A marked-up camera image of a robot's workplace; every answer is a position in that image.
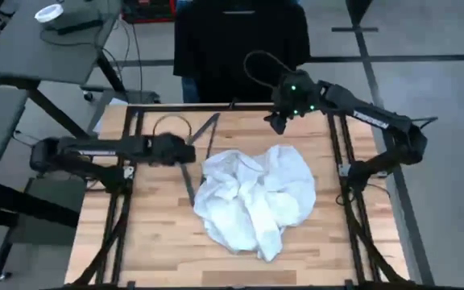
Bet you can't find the white T-shirt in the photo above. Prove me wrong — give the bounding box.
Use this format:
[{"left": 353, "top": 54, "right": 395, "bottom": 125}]
[{"left": 193, "top": 143, "right": 318, "bottom": 263}]

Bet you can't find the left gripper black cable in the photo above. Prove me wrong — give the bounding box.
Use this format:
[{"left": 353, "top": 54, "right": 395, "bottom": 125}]
[{"left": 152, "top": 114, "right": 193, "bottom": 140}]

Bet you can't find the white tape roll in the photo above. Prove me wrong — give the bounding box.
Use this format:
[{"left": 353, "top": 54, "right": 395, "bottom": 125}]
[{"left": 34, "top": 2, "right": 65, "bottom": 23}]

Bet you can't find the black stand base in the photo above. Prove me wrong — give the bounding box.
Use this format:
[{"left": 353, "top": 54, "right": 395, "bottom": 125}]
[{"left": 330, "top": 0, "right": 380, "bottom": 33}]

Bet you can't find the white paper sheet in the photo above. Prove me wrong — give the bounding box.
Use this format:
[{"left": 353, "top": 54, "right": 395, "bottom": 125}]
[{"left": 92, "top": 97, "right": 131, "bottom": 135}]

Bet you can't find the black flat device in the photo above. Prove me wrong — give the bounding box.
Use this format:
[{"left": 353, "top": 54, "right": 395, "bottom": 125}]
[{"left": 54, "top": 15, "right": 105, "bottom": 36}]

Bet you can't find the black garment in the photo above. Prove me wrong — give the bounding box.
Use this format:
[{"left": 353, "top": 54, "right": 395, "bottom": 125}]
[{"left": 172, "top": 0, "right": 312, "bottom": 104}]

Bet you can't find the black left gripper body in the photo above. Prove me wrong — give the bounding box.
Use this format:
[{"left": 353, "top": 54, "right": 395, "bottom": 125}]
[{"left": 145, "top": 131, "right": 197, "bottom": 167}]

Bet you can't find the large grey desk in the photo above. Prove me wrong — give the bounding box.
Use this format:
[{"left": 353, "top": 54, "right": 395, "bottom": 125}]
[{"left": 0, "top": 0, "right": 125, "bottom": 85}]

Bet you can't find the red and black toolbox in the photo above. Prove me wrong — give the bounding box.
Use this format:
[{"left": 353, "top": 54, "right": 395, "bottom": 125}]
[{"left": 120, "top": 0, "right": 178, "bottom": 24}]

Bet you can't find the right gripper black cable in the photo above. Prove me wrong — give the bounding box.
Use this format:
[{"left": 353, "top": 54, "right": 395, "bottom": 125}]
[{"left": 242, "top": 50, "right": 296, "bottom": 89}]

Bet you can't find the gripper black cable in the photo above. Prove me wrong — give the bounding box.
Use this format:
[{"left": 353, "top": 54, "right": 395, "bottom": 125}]
[
  {"left": 152, "top": 114, "right": 193, "bottom": 140},
  {"left": 242, "top": 50, "right": 296, "bottom": 89}
]

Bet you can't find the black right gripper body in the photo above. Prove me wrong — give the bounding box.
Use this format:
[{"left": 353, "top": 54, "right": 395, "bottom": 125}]
[{"left": 271, "top": 68, "right": 322, "bottom": 122}]

